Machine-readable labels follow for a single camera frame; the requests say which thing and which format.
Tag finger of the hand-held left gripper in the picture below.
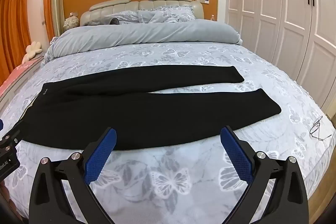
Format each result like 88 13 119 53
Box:
0 119 21 151

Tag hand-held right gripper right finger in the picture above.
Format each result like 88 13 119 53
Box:
220 126 309 224

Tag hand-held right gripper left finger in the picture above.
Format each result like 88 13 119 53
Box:
28 127 117 224

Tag black pants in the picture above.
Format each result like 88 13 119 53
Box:
16 65 282 150

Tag pink blanket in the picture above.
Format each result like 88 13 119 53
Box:
0 56 45 109

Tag butterfly print bed sheet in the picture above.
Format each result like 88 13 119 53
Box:
0 40 336 224

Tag eyeglasses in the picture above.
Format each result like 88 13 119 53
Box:
310 116 332 140

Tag white flower cushion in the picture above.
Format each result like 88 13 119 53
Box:
21 42 43 64

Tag wide orange curtain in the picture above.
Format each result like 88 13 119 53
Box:
0 0 33 83

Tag grey duvet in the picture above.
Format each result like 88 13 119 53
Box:
43 19 243 65

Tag white bedside ornament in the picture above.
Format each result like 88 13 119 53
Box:
64 15 79 30

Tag small butterfly print pillow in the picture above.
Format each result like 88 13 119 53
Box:
104 11 139 25

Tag beige padded headboard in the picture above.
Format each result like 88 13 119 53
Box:
79 0 205 28

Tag large butterfly print pillow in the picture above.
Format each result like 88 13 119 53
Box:
136 6 195 24

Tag white wardrobe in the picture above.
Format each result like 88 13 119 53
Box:
224 0 336 114

